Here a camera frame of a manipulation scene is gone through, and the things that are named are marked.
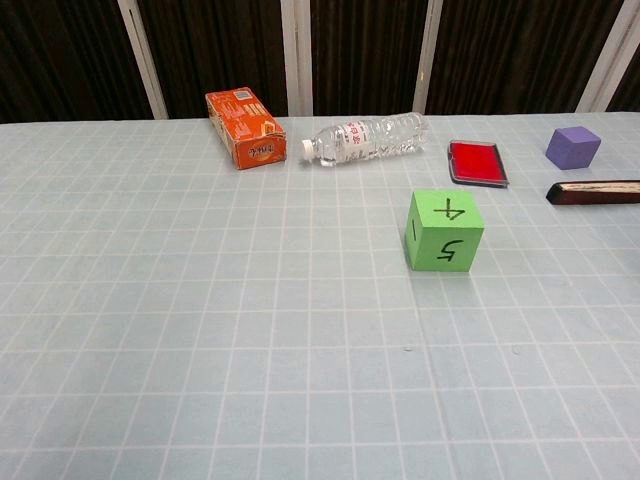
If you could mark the orange cardboard box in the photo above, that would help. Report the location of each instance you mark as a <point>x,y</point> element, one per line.
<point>245,125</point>

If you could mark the light green gridded table mat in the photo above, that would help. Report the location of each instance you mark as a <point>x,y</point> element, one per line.
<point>200,325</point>

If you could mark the clear plastic water bottle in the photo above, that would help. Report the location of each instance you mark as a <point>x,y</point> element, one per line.
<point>360,140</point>

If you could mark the purple foam cube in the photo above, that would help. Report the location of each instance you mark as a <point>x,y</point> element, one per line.
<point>572,147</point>

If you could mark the green numbered foam cube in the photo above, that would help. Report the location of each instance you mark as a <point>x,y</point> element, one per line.
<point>425,240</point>

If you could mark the dark wooden stick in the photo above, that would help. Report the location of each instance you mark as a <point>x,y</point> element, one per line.
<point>595,193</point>

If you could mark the red ink pad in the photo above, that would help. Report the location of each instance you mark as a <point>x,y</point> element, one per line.
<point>476,161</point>

